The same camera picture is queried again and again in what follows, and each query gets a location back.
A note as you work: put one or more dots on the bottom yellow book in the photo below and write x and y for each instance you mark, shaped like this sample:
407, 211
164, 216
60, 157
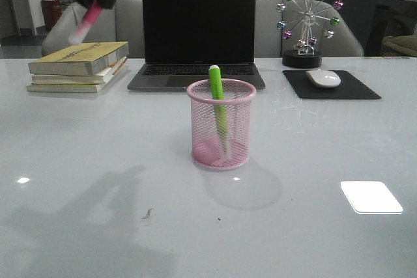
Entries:
74, 88

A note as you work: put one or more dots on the ferris wheel desk ornament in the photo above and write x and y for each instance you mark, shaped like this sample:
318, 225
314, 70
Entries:
304, 54

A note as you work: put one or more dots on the top yellow book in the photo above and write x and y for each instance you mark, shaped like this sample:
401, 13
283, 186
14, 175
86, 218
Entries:
86, 59

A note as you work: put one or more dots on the yellow book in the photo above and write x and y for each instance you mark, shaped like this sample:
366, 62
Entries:
74, 88
86, 59

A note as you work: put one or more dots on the grey chair left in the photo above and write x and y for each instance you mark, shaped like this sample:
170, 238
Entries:
124, 22

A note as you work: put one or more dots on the green highlighter pen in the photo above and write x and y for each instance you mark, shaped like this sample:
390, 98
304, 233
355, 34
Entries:
220, 110

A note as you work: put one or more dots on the middle white book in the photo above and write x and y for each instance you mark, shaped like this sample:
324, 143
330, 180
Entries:
103, 77

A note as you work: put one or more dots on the grey chair right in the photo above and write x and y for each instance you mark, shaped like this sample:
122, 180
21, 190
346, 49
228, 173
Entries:
268, 41

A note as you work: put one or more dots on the white computer mouse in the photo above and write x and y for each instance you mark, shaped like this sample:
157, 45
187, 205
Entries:
323, 78

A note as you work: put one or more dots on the pink highlighter pen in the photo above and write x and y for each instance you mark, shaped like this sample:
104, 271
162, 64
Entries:
86, 23

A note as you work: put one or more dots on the red bin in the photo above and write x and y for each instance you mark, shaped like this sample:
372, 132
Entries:
51, 10

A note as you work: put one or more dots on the grey laptop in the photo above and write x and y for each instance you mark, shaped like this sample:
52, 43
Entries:
183, 38

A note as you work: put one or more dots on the grey chair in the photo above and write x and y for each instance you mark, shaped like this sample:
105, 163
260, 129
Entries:
124, 22
268, 41

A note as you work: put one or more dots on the pink mesh pen holder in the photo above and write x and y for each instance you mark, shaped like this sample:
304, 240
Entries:
206, 145

